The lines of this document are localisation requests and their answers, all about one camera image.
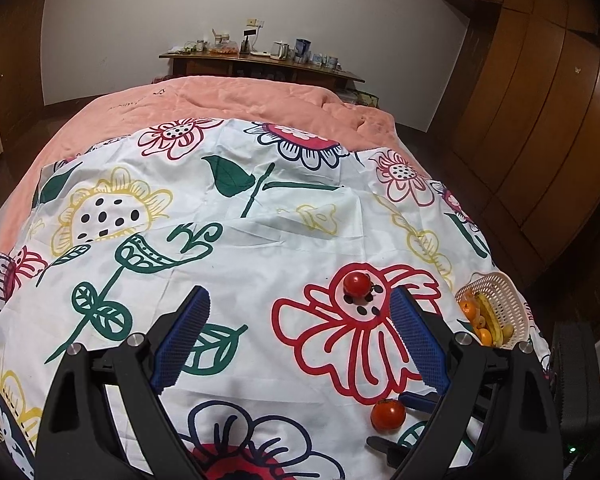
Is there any yellow banana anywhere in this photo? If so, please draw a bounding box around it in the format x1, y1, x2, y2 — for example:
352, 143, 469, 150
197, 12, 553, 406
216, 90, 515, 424
475, 294, 506, 345

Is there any pink quilt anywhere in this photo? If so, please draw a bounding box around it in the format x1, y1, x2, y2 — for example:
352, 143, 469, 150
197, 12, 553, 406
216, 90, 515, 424
0, 76, 406, 256

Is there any red tomato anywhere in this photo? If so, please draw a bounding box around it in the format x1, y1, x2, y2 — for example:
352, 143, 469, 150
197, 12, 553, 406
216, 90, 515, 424
342, 271, 372, 299

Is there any white floral bed sheet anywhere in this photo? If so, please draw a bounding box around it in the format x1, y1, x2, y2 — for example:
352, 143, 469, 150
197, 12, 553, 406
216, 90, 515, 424
0, 117, 553, 480

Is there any wooden door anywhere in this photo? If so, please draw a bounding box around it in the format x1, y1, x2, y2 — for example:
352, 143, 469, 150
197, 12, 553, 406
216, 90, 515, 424
0, 0, 48, 176

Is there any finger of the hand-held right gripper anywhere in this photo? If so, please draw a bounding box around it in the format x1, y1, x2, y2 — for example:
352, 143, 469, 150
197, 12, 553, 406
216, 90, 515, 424
366, 436, 411, 468
398, 392, 442, 412

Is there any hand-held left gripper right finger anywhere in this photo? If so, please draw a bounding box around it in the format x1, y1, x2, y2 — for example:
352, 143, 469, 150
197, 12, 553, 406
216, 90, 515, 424
389, 285, 564, 480

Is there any white perforated plastic basket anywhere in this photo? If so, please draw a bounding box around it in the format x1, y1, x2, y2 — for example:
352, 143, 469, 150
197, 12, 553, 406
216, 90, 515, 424
454, 272, 535, 353

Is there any wooden wardrobe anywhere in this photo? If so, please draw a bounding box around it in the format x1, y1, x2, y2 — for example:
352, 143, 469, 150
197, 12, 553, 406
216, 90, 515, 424
430, 0, 600, 321

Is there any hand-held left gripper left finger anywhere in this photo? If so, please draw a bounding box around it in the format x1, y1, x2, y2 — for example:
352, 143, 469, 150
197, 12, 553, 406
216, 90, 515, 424
34, 285, 212, 480

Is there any wooden desk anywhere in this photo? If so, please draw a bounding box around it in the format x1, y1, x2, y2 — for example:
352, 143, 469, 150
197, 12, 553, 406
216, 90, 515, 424
159, 50, 366, 92

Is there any box under desk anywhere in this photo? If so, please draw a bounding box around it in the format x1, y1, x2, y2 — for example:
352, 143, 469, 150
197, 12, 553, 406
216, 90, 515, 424
342, 89, 381, 108

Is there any orange-red persimmon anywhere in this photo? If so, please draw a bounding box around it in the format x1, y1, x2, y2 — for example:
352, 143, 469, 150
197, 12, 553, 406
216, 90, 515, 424
370, 398, 407, 432

